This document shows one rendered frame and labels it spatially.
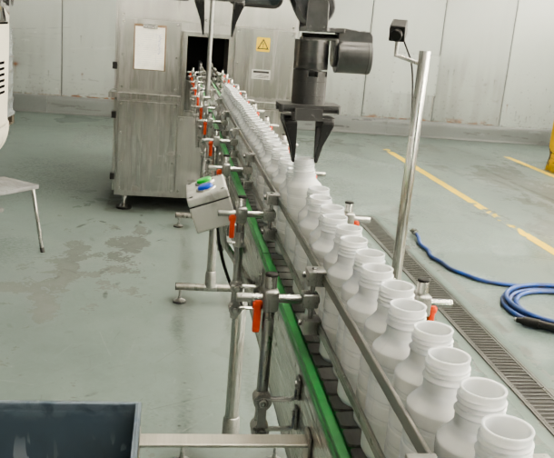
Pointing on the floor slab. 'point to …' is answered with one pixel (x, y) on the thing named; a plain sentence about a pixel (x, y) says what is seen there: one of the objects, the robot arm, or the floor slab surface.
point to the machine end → (152, 153)
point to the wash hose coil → (521, 296)
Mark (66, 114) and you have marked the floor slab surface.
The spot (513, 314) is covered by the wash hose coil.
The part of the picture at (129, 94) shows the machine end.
